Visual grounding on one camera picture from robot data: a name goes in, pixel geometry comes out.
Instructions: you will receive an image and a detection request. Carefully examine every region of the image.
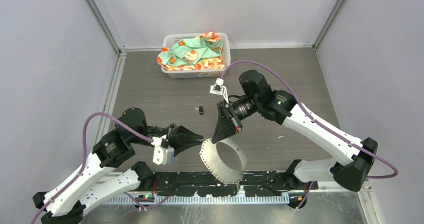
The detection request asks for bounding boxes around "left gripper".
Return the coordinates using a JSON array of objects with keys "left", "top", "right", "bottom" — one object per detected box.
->
[{"left": 131, "top": 123, "right": 205, "bottom": 155}]

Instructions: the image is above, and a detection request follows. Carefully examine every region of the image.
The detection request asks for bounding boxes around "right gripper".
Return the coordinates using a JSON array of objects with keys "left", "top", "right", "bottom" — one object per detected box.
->
[{"left": 211, "top": 95, "right": 260, "bottom": 144}]

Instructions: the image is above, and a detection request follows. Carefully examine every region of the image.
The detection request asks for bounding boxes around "large metal keyring holder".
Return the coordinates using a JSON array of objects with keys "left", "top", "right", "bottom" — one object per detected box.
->
[{"left": 199, "top": 138, "right": 248, "bottom": 185}]

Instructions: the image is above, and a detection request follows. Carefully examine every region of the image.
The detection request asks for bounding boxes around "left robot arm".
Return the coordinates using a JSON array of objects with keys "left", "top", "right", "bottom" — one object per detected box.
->
[{"left": 33, "top": 107, "right": 203, "bottom": 223}]

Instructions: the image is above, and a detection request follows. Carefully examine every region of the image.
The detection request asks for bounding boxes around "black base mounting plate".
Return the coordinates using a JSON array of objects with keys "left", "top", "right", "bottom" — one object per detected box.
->
[{"left": 135, "top": 171, "right": 309, "bottom": 197}]

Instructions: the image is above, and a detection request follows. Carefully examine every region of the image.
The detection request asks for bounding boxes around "green orange patterned cloth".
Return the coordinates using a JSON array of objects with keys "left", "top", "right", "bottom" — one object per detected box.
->
[{"left": 156, "top": 32, "right": 225, "bottom": 71}]

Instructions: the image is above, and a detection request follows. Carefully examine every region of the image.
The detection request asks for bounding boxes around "white plastic basket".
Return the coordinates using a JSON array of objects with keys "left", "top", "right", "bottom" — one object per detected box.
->
[{"left": 161, "top": 33, "right": 231, "bottom": 79}]

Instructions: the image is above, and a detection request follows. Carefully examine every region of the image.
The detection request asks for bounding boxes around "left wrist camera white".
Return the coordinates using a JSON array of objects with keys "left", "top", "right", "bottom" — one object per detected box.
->
[{"left": 151, "top": 135, "right": 175, "bottom": 165}]

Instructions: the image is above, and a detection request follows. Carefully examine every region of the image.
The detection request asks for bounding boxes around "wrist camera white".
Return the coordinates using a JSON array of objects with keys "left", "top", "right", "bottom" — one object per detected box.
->
[
  {"left": 151, "top": 135, "right": 175, "bottom": 165},
  {"left": 209, "top": 78, "right": 230, "bottom": 104}
]

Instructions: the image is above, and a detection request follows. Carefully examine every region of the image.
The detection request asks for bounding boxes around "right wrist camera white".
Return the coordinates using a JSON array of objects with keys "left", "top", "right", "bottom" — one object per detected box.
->
[{"left": 209, "top": 78, "right": 230, "bottom": 104}]

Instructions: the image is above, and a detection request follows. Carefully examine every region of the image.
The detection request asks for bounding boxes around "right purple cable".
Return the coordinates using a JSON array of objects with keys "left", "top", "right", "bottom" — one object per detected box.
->
[{"left": 220, "top": 60, "right": 399, "bottom": 211}]

